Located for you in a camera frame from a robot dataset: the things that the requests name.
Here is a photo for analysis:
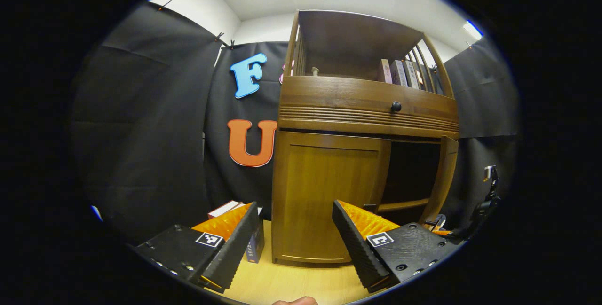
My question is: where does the black backdrop cloth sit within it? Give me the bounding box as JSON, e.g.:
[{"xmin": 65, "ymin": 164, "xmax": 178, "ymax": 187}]
[{"xmin": 71, "ymin": 2, "xmax": 520, "ymax": 244}]

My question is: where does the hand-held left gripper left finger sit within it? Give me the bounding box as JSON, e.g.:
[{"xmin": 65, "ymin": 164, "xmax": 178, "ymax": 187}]
[{"xmin": 134, "ymin": 202, "xmax": 260, "ymax": 294}]

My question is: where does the wooden double-door shoe cabinet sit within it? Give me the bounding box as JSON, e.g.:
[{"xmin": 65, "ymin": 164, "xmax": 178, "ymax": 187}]
[{"xmin": 271, "ymin": 10, "xmax": 460, "ymax": 266}]

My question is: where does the wooden cabinet door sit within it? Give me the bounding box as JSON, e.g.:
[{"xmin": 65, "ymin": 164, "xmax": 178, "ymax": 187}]
[
  {"xmin": 419, "ymin": 136, "xmax": 459, "ymax": 225},
  {"xmin": 272, "ymin": 130, "xmax": 392, "ymax": 264}
]

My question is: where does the white red book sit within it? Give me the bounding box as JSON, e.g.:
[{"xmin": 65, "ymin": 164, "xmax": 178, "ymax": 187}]
[{"xmin": 207, "ymin": 200, "xmax": 250, "ymax": 219}]

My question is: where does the dark blue book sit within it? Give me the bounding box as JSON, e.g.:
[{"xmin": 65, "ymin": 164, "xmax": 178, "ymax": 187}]
[{"xmin": 245, "ymin": 218, "xmax": 265, "ymax": 264}]

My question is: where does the wooden inner shelf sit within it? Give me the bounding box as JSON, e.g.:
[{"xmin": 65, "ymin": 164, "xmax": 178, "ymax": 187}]
[{"xmin": 379, "ymin": 198, "xmax": 431, "ymax": 212}]

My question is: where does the grey book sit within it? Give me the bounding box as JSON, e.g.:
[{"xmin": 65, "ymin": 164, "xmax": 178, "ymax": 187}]
[{"xmin": 390, "ymin": 60, "xmax": 408, "ymax": 86}]

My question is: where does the small ceiling light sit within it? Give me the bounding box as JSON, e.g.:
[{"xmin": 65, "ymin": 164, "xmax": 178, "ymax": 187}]
[{"xmin": 462, "ymin": 20, "xmax": 484, "ymax": 40}]

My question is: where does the wooden cabinet drawer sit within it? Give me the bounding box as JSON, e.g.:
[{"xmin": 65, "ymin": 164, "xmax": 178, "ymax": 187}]
[{"xmin": 278, "ymin": 76, "xmax": 459, "ymax": 129}]

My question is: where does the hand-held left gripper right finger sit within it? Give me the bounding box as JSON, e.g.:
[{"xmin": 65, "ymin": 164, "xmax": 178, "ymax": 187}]
[{"xmin": 332, "ymin": 199, "xmax": 464, "ymax": 294}]

